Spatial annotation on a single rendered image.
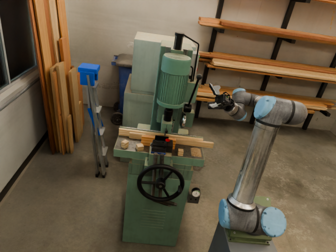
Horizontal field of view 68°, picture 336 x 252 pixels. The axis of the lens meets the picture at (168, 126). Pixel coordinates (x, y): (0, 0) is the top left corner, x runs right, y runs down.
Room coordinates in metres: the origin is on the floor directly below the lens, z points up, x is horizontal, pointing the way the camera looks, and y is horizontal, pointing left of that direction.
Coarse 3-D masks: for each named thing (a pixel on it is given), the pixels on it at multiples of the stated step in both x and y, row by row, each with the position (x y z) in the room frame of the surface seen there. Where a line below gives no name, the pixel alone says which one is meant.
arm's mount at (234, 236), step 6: (258, 198) 1.24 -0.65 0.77; (264, 198) 1.24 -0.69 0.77; (270, 198) 1.25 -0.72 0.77; (264, 204) 1.22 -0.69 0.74; (270, 204) 1.22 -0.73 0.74; (228, 234) 1.09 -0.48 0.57; (234, 234) 1.06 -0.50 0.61; (240, 234) 1.07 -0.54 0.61; (246, 234) 1.07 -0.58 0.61; (228, 240) 1.06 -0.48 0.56; (234, 240) 1.06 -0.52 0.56; (240, 240) 1.06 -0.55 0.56; (246, 240) 1.07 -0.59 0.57; (252, 240) 1.07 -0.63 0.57; (258, 240) 1.07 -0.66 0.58; (264, 240) 1.08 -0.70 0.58
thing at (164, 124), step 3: (162, 114) 1.60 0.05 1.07; (162, 117) 1.55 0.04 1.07; (171, 117) 1.57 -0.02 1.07; (162, 120) 1.50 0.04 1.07; (171, 120) 1.53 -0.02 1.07; (162, 123) 1.47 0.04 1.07; (165, 123) 1.47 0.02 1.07; (168, 123) 1.48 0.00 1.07; (171, 123) 1.48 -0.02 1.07; (162, 126) 1.47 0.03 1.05; (165, 126) 1.47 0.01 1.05; (168, 126) 1.47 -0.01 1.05; (171, 126) 1.47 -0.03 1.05; (162, 129) 1.47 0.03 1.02; (168, 129) 1.47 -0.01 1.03; (171, 129) 1.49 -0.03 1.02; (168, 132) 1.47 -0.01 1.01
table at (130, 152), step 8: (120, 136) 1.49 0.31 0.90; (128, 136) 1.51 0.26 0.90; (120, 144) 1.39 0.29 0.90; (128, 144) 1.41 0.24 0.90; (176, 144) 1.50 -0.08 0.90; (120, 152) 1.33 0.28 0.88; (128, 152) 1.34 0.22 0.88; (136, 152) 1.34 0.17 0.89; (144, 152) 1.35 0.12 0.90; (176, 152) 1.40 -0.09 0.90; (184, 152) 1.42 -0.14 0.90; (176, 160) 1.36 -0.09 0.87; (184, 160) 1.36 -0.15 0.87; (192, 160) 1.37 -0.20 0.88; (200, 160) 1.37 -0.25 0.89
